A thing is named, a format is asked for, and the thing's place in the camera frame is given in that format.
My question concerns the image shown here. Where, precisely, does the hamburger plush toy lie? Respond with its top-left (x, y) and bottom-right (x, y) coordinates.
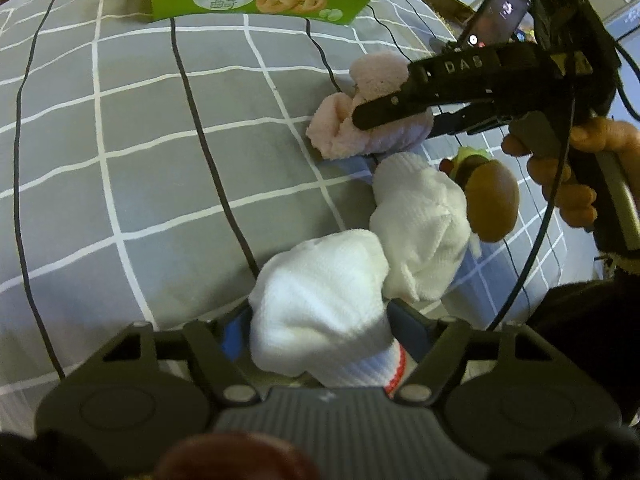
top-left (439, 146), bottom-right (520, 243)

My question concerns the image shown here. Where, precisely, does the white towel sock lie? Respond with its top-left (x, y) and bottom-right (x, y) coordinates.
top-left (370, 152), bottom-right (473, 304)

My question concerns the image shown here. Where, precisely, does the pink fluffy plush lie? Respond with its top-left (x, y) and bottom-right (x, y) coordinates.
top-left (306, 51), bottom-right (434, 160)

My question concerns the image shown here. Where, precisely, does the smartphone on stand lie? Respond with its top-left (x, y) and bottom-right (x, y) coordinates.
top-left (457, 0), bottom-right (532, 49)

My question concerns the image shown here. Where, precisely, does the grey checked bed sheet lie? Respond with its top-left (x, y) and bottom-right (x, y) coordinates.
top-left (0, 0), bottom-right (572, 436)

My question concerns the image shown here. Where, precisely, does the person right hand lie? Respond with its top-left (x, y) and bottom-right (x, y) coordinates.
top-left (501, 116), bottom-right (640, 230)

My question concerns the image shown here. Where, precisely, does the white sock red cuff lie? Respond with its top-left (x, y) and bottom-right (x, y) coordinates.
top-left (248, 229), bottom-right (411, 393)

